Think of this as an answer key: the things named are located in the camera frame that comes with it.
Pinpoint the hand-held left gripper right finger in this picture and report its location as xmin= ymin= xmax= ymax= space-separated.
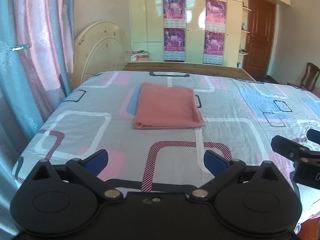
xmin=190 ymin=150 xmax=280 ymax=202

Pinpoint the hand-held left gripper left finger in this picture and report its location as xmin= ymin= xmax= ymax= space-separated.
xmin=31 ymin=149 xmax=123 ymax=203

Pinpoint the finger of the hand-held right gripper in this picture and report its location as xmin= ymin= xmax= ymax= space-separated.
xmin=271 ymin=135 xmax=312 ymax=161
xmin=307 ymin=129 xmax=320 ymax=145

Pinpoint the pink sweater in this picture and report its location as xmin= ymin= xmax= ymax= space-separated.
xmin=133 ymin=82 xmax=206 ymax=130

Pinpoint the patterned bedsheet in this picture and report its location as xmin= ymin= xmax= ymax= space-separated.
xmin=11 ymin=70 xmax=320 ymax=233

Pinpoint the wooden chair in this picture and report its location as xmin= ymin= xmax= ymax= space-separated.
xmin=287 ymin=62 xmax=320 ymax=92

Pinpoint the wooden bed board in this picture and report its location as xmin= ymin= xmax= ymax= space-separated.
xmin=122 ymin=62 xmax=257 ymax=82

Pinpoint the blue curtain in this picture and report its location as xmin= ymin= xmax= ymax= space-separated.
xmin=0 ymin=0 xmax=75 ymax=235

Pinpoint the cream curved headboard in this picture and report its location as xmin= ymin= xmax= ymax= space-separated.
xmin=73 ymin=21 xmax=130 ymax=90

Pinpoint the brown wooden door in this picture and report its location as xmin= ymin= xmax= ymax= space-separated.
xmin=241 ymin=0 xmax=277 ymax=78

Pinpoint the white corner shelf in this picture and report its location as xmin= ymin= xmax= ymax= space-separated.
xmin=236 ymin=0 xmax=252 ymax=68

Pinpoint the pink curtain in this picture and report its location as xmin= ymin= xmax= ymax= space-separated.
xmin=15 ymin=0 xmax=75 ymax=113

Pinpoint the curtain tieback hook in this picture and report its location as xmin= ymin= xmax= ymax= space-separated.
xmin=10 ymin=44 xmax=32 ymax=52

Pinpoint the cream wardrobe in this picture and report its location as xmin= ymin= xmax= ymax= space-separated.
xmin=129 ymin=0 xmax=292 ymax=67

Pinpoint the purple wall poster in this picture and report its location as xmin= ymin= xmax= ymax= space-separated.
xmin=203 ymin=31 xmax=225 ymax=64
xmin=205 ymin=0 xmax=227 ymax=32
xmin=163 ymin=0 xmax=186 ymax=28
xmin=164 ymin=27 xmax=186 ymax=62

